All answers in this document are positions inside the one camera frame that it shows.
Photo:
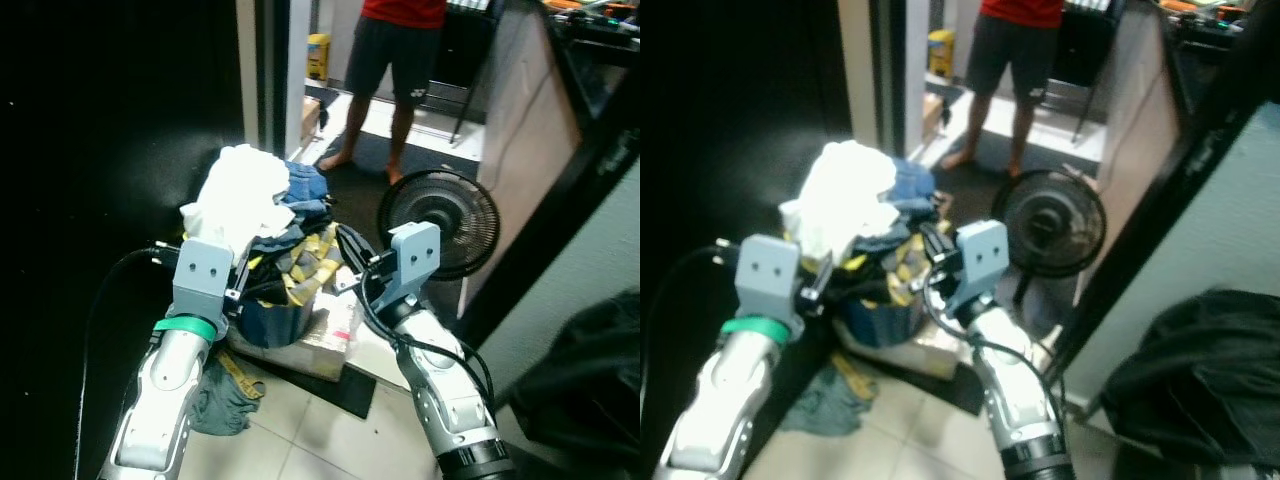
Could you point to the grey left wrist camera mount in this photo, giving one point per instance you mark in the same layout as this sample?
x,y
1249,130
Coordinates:
x,y
765,272
202,272

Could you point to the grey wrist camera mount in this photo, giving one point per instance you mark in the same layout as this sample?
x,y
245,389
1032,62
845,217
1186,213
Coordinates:
x,y
412,258
202,272
980,258
765,272

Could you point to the yellow container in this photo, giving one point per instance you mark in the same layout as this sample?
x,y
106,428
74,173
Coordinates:
x,y
941,52
318,55

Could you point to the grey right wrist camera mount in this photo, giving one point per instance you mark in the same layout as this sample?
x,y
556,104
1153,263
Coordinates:
x,y
980,258
412,258

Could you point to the black standing fan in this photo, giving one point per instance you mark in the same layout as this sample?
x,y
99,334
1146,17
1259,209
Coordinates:
x,y
1050,220
440,220

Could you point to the grey garment with yellow stripes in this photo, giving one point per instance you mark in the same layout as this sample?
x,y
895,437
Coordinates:
x,y
895,262
305,262

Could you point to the white crumpled cloth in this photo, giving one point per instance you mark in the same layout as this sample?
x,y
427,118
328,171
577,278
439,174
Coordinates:
x,y
845,195
240,195

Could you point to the black garment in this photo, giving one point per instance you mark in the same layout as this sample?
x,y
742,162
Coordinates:
x,y
585,380
1200,370

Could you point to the flat cardboard box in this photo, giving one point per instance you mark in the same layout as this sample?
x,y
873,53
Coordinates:
x,y
325,345
935,350

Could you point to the person in red shirt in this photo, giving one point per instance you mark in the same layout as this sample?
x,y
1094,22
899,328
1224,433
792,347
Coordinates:
x,y
1010,50
395,50

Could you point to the blue laundry basket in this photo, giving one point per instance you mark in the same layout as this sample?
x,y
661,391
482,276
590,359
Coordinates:
x,y
880,322
275,322

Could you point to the grey-green cloth with yellow trim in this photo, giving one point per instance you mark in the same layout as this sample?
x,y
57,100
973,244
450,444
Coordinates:
x,y
825,400
222,395

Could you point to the small brown cardboard box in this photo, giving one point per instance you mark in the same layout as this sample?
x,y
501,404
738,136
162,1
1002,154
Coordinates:
x,y
932,110
310,118

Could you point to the black floor mat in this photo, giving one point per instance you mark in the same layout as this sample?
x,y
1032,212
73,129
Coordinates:
x,y
335,390
955,390

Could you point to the beige cabinet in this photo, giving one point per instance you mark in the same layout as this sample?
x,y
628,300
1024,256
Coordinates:
x,y
520,130
1130,120

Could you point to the white washing machine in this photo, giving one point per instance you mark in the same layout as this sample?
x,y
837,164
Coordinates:
x,y
580,270
1200,220

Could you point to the blue denim garment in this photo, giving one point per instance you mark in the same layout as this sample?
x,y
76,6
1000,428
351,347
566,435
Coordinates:
x,y
305,185
915,185

